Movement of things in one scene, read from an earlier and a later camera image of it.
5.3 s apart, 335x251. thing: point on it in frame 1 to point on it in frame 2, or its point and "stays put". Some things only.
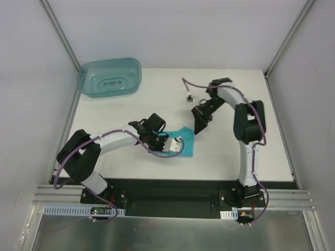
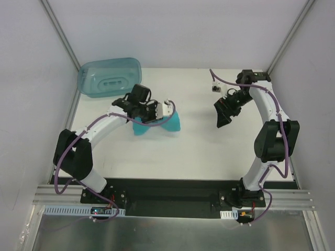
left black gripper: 159,143 to 151,114
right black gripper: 202,115 to 229,105
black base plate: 170,195 stays put
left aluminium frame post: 48,9 stays put
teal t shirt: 188,135 to 171,123
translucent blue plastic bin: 107,77 stays put
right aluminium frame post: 308,7 stays put
